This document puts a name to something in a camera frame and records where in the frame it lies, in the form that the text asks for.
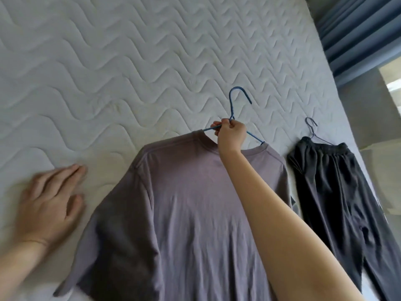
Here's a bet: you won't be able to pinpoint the person's right forearm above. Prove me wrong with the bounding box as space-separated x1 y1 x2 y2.
218 148 366 301

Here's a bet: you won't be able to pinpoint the blue wire hanger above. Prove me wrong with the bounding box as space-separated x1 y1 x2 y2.
201 87 266 145

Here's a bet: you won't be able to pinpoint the grey-brown t-shirt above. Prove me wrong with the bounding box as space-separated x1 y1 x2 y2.
52 128 297 301

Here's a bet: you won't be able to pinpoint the white window sill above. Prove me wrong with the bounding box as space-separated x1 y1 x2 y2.
378 63 401 118

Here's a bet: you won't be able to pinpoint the person's right hand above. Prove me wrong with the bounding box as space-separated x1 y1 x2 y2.
210 119 248 156

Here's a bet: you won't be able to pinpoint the purple wire hanger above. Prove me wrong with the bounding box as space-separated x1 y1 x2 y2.
304 117 338 146

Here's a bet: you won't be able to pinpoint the person's left hand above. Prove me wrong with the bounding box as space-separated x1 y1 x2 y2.
14 163 88 248

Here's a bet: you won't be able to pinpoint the bed with white quilted mattress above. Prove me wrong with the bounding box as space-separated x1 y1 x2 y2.
0 0 391 301

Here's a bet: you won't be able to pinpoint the black long pants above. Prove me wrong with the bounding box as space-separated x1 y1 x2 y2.
286 135 401 301

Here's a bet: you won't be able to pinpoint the blue curtain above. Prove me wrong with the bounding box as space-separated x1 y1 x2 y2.
314 0 401 89

